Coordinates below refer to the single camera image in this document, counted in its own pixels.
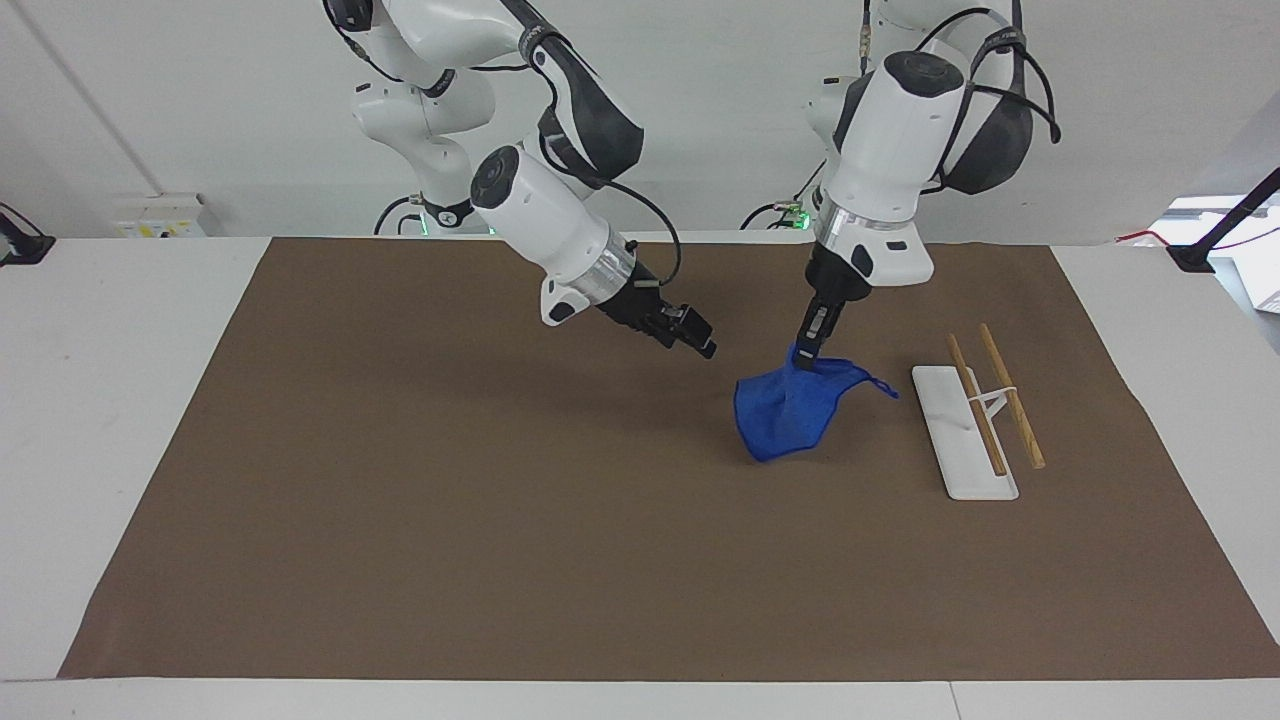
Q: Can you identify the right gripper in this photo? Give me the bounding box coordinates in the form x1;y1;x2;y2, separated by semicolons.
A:
598;262;719;360

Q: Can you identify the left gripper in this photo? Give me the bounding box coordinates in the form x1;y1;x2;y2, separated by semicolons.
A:
805;243;873;307

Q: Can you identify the blue towel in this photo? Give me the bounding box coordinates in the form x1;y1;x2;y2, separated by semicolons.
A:
734;344;900;464

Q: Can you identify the white rack with wooden rods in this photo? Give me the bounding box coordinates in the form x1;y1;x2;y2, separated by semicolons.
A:
911;323;1047;502

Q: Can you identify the black stand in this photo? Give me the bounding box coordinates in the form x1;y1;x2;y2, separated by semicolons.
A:
0;202;57;267
1166;165;1280;274

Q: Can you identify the black cable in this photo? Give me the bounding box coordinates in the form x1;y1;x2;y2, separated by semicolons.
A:
915;5;1063;197
740;158;829;232
374;195;427;238
535;120;684;293

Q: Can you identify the white wall socket box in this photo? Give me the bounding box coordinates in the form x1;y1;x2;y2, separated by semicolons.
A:
111;194;207;239

